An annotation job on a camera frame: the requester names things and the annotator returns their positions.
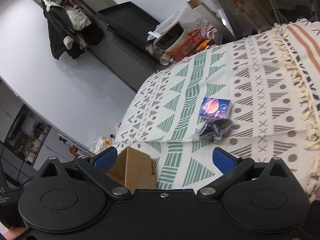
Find red plastic basket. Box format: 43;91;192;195
167;29;204;61

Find blue tissue packet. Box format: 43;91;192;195
199;98;232;120

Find black flat screen panel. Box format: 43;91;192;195
96;2;159;50

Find patterned cream green blanket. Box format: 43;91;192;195
113;19;319;196

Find pink bed sheet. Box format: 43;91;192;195
309;187;320;202

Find white bowl with dark lid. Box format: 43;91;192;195
153;21;189;53

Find brown cardboard box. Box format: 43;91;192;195
106;147;158;193

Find hanging dark clothes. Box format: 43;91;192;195
41;0;104;60

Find yellow white bag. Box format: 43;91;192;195
89;135;112;155

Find black items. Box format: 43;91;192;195
191;119;233;142

